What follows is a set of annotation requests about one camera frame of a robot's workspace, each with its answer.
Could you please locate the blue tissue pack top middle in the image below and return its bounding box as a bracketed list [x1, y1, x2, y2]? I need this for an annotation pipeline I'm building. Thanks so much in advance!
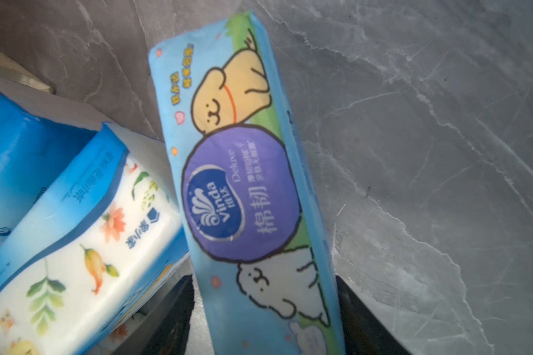
[0, 124, 188, 354]

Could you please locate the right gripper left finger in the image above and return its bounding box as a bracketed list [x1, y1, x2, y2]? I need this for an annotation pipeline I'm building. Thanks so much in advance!
[141, 275, 195, 354]

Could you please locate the blue tissue pack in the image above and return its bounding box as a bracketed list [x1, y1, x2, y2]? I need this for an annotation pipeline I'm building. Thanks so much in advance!
[0, 85, 102, 246]
[0, 124, 188, 354]

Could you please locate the Vinda cartoon tissue pack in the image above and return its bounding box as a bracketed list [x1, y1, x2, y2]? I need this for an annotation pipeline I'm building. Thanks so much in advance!
[149, 12, 346, 354]

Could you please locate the blue tissue pack top left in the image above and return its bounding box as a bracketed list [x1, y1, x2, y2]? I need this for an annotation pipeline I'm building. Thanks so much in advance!
[0, 85, 102, 246]

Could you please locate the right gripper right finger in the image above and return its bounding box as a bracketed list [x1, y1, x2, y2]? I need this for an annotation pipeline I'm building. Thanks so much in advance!
[336, 275, 411, 355]

